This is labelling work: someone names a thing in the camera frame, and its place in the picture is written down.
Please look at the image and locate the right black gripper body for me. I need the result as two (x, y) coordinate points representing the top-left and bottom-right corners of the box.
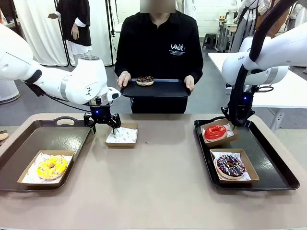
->
(241, 92), (254, 113)

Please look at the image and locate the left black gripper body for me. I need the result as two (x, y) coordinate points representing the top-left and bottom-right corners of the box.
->
(90, 105), (112, 123)

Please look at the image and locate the white printed paper liner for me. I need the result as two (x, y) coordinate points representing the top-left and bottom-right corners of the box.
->
(201, 124), (235, 139)
(211, 152), (251, 181)
(106, 126), (137, 142)
(23, 152), (73, 184)

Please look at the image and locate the red glazed donut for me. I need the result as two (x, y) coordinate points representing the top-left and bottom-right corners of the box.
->
(204, 125), (228, 141)

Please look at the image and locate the brown cardboard tray box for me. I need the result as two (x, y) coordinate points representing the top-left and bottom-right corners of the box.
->
(209, 148), (260, 184)
(105, 123), (139, 148)
(200, 118), (238, 148)
(17, 150), (75, 188)

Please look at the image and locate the purple glazed sprinkled donut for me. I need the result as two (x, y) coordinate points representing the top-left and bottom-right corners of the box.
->
(216, 154), (247, 180)

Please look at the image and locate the black rimmed serving tray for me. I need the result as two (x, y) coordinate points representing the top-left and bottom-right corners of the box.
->
(119, 78), (192, 99)

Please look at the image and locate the yellow glazed sprinkled donut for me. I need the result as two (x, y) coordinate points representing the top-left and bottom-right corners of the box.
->
(36, 155), (68, 180)

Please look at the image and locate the person's left forearm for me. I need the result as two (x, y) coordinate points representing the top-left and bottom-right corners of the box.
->
(184, 55), (204, 83)

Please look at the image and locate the person's right forearm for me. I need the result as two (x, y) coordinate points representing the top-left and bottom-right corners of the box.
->
(114, 55), (131, 75)

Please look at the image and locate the brown plastic serving tray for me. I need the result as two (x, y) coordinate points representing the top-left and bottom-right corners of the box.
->
(0, 116), (94, 192)

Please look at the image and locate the person's right hand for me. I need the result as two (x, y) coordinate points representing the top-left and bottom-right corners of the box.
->
(117, 71), (131, 89)

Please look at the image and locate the person's left hand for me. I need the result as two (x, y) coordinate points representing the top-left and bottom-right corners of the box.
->
(183, 75), (195, 92)

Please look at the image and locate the white table leg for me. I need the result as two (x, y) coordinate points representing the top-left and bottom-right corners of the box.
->
(270, 107), (285, 131)

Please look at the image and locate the white folding table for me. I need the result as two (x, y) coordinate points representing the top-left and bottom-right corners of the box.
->
(207, 52), (307, 109)

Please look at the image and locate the chocolate sprinkled donut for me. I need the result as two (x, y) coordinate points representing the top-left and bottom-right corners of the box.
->
(136, 76), (154, 86)

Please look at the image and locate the grey plastic stool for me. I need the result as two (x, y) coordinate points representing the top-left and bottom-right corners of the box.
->
(202, 32), (218, 50)

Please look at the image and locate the white background desk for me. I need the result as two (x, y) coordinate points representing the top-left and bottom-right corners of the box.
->
(215, 18), (240, 53)

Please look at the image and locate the mannequin with grey skirt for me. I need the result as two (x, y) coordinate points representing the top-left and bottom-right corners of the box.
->
(230, 0), (260, 54)

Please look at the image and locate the black tripod stand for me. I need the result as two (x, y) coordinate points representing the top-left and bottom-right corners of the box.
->
(106, 0), (118, 67)

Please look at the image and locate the person in black sweatshirt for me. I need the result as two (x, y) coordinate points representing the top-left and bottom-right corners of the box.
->
(114, 0), (204, 115)

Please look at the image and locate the brown hanging garment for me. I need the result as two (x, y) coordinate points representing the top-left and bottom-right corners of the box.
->
(255, 0), (292, 39)

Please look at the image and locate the white cylindrical air purifier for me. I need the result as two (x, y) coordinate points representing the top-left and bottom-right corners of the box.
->
(0, 80), (21, 105)

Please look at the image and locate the white mannequin torso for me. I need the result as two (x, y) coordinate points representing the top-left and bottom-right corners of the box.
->
(227, 0), (238, 22)

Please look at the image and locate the mannequin in black dress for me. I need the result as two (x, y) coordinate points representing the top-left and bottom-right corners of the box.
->
(47, 0), (93, 67)

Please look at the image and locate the white curtain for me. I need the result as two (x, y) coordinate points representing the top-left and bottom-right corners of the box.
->
(13, 0), (113, 67)

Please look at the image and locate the white lettered hanging garment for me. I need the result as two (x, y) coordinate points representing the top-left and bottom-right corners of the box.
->
(286, 3), (307, 32)

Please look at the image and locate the brown wooden shelf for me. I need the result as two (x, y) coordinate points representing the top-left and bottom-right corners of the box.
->
(0, 7), (26, 40)

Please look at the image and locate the black handled table tray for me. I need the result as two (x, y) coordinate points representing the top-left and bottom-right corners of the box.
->
(193, 116), (300, 192)

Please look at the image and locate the right arm black cable sleeve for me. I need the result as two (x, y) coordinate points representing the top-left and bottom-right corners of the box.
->
(229, 0), (298, 127)

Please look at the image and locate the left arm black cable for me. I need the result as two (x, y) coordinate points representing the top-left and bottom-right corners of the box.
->
(23, 69), (93, 113)

